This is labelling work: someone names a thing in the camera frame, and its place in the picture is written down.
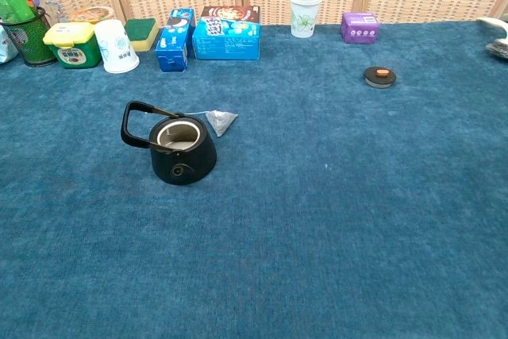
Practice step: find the blue Oreo box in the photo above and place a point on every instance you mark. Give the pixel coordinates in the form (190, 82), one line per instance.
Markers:
(172, 43)

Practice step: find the grey pyramid tea bag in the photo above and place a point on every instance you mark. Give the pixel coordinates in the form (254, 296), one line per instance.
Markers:
(220, 120)

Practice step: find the small purple box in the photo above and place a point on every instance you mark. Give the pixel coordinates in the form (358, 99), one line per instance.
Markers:
(359, 28)

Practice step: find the green tub with yellow lid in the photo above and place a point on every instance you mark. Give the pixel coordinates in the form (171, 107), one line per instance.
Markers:
(73, 43)

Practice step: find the black lid with orange knob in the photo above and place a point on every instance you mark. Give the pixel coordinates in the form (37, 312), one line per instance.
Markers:
(377, 78)

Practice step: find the black mesh pen holder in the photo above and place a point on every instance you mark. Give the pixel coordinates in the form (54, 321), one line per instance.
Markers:
(29, 43)

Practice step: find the white wet wipes pack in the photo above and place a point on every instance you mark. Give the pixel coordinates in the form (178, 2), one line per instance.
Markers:
(6, 47)

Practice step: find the green and yellow sponge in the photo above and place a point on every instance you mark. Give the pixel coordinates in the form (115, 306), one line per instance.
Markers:
(142, 31)

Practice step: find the upturned white paper cup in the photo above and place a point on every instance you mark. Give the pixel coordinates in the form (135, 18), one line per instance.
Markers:
(117, 49)

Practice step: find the blue carpet table cloth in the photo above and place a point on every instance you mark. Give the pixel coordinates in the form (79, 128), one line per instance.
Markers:
(317, 216)

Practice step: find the black cast iron teapot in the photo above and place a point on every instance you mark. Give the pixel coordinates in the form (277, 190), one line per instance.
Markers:
(190, 160)

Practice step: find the stacked flower print paper cups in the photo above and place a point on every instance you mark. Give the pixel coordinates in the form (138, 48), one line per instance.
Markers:
(305, 13)

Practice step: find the blue chocolate cookie box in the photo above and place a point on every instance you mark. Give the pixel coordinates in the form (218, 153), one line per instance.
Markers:
(226, 39)

